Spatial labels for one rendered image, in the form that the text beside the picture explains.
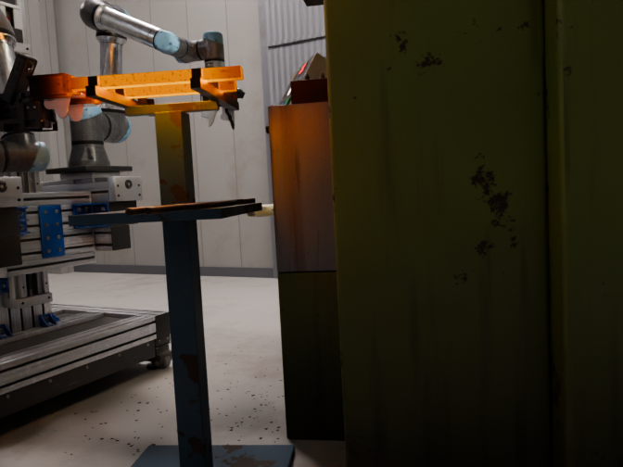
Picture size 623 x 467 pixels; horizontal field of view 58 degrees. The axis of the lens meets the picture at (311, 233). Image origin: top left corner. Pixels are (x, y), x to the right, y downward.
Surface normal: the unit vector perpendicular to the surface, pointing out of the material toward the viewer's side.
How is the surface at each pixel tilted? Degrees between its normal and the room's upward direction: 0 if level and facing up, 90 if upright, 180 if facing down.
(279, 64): 90
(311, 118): 90
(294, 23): 90
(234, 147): 90
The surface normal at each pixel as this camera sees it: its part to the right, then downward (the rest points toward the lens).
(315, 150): -0.18, 0.08
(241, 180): -0.47, 0.09
